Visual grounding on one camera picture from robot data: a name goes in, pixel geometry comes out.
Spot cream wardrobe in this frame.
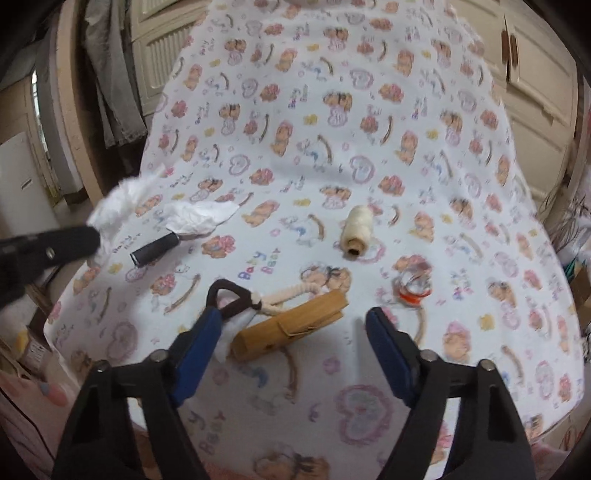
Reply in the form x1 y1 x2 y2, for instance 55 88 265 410
450 0 580 222

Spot black cylinder tube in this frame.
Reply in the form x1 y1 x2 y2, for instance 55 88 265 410
129 230 184 268

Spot cream twisted cord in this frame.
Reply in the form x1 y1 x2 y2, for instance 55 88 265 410
259 282 324 311

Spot white appliance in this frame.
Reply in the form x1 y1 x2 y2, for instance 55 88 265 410
0 131 58 241

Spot cream louvered cabinet door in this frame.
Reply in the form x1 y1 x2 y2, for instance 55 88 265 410
129 0 213 116

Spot grey hanging clothes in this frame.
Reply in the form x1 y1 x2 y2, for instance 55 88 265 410
83 0 148 148

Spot cream thread spool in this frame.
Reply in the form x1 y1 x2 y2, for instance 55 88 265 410
339 205 375 260

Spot small white tissue piece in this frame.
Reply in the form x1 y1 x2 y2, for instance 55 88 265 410
215 307 259 363

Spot printed blanket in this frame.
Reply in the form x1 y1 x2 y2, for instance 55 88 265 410
44 0 585 480

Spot large wooden clothespin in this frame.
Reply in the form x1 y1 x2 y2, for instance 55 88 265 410
231 290 349 363

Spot clear tape roll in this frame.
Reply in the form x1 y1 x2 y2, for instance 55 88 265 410
392 265 435 308

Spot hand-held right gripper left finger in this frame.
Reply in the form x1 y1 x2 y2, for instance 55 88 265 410
52 307 225 480

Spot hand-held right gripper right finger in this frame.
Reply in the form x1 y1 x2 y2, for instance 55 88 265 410
366 307 539 480

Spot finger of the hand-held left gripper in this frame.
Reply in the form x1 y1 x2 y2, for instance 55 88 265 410
0 225 102 280

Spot flat crumpled white tissue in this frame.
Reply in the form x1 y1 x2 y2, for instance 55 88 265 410
164 200 241 241

